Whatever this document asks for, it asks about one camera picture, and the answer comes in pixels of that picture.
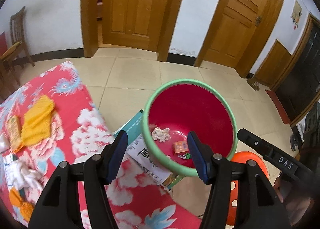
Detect green blue small bottle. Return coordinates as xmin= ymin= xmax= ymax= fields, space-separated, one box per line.
xmin=177 ymin=153 xmax=191 ymax=160

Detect orange cardboard box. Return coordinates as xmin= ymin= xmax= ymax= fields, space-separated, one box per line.
xmin=172 ymin=141 xmax=189 ymax=154

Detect white paper ball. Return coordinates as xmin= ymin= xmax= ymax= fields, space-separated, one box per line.
xmin=151 ymin=127 xmax=171 ymax=143

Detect red green trash bin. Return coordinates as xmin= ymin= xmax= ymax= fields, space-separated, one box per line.
xmin=142 ymin=79 xmax=238 ymax=176

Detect orange mesh cloth bundle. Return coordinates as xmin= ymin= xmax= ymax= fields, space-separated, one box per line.
xmin=9 ymin=187 xmax=34 ymax=222

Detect orange plastic stool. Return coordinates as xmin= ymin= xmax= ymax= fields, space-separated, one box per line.
xmin=226 ymin=151 xmax=269 ymax=226

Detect white socks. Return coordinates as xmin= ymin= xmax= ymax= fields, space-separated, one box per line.
xmin=12 ymin=160 xmax=43 ymax=191

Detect white green medicine box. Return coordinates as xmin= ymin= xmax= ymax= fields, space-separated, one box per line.
xmin=1 ymin=154 xmax=17 ymax=189

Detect yellow foam fruit net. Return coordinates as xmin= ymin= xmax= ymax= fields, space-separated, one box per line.
xmin=21 ymin=95 xmax=55 ymax=147

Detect red floral tablecloth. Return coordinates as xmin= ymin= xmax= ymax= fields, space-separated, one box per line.
xmin=1 ymin=61 xmax=201 ymax=228

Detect orange cracker packet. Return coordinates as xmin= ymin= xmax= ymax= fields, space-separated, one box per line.
xmin=6 ymin=115 xmax=23 ymax=153

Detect low wooden cabinet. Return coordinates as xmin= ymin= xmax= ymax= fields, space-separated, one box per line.
xmin=253 ymin=39 xmax=292 ymax=89

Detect teal printed cardboard box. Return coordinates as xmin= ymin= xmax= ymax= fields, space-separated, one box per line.
xmin=112 ymin=109 xmax=184 ymax=191

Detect yellow seat cushion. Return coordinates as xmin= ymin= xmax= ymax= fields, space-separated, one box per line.
xmin=1 ymin=42 xmax=21 ymax=60

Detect wooden door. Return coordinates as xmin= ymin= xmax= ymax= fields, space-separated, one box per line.
xmin=204 ymin=0 xmax=267 ymax=68
xmin=102 ymin=0 xmax=168 ymax=51

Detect far wooden chair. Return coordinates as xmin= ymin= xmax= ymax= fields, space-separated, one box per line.
xmin=1 ymin=6 xmax=35 ymax=66

